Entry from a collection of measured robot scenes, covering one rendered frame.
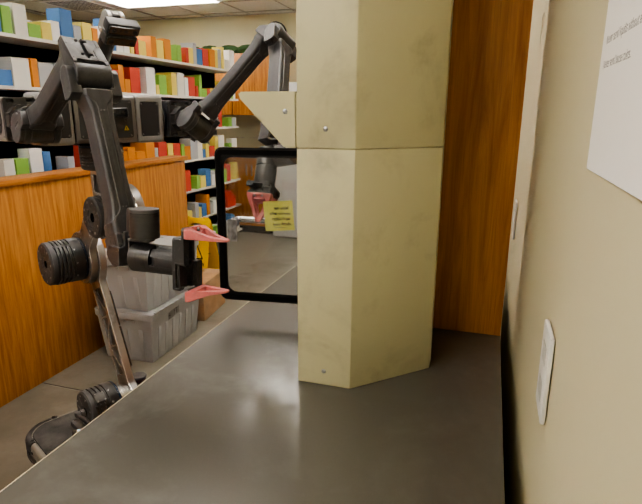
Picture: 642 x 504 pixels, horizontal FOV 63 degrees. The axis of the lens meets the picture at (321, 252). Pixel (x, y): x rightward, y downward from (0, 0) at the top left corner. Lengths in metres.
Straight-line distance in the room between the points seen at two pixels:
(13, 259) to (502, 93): 2.54
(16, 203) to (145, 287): 0.79
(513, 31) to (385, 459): 0.92
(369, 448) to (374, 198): 0.44
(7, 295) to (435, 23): 2.59
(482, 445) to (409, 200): 0.45
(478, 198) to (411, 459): 0.65
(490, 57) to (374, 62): 0.39
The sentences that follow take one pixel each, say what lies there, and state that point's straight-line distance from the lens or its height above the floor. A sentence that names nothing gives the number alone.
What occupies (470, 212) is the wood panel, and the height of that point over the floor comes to 1.24.
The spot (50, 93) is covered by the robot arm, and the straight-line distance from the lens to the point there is 1.43.
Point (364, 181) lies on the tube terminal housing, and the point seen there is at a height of 1.35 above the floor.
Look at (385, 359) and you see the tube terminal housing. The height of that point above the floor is 0.99.
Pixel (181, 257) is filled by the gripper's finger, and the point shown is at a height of 1.21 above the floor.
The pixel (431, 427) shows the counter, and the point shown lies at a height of 0.94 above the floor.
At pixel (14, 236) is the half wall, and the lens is 3.13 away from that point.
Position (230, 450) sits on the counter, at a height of 0.94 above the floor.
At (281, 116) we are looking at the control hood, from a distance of 1.00.
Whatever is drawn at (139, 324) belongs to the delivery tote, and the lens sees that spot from 3.34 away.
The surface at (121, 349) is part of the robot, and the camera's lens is 2.35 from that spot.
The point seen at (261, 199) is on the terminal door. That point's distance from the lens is 1.34.
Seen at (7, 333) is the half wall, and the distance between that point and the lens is 3.18.
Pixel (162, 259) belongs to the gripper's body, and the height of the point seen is 1.20.
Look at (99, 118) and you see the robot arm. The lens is 1.21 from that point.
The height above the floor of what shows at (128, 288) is 0.47.
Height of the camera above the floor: 1.47
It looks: 15 degrees down
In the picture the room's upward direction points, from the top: straight up
